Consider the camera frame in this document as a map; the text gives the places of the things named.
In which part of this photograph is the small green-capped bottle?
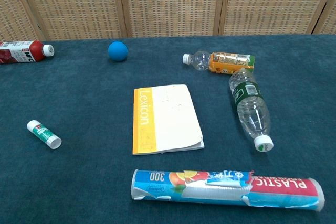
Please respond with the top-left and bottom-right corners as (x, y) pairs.
(26, 120), (62, 150)

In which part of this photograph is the yellow and white notebook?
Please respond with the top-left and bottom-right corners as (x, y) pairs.
(132, 84), (205, 156)

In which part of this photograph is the blue ball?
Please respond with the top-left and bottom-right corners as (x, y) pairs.
(108, 41), (129, 62)

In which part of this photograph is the orange label clear bottle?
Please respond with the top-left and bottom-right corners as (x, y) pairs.
(182, 50), (256, 75)

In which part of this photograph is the green label clear bottle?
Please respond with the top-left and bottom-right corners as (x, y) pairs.
(228, 67), (275, 153)

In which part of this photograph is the teal table cloth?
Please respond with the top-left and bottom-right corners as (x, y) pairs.
(0, 34), (336, 224)

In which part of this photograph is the woven folding screen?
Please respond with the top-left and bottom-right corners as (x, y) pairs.
(0, 0), (336, 42)

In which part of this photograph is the plastic food wrap roll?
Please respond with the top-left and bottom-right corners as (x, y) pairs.
(131, 168), (326, 212)

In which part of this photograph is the red juice bottle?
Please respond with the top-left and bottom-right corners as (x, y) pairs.
(0, 40), (55, 65)

